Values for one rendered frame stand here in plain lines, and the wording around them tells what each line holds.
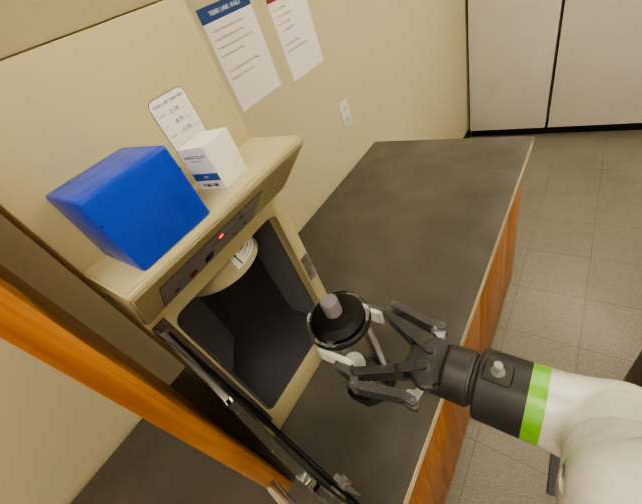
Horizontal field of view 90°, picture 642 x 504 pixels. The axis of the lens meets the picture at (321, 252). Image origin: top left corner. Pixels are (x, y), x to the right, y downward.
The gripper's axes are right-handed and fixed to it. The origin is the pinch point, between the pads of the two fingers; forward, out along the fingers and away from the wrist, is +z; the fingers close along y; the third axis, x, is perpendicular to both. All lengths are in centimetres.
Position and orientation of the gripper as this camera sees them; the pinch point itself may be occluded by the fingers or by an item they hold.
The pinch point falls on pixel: (346, 332)
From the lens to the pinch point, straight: 56.2
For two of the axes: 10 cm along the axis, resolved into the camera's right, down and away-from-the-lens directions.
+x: 3.2, 7.1, 6.3
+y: -5.2, 6.9, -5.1
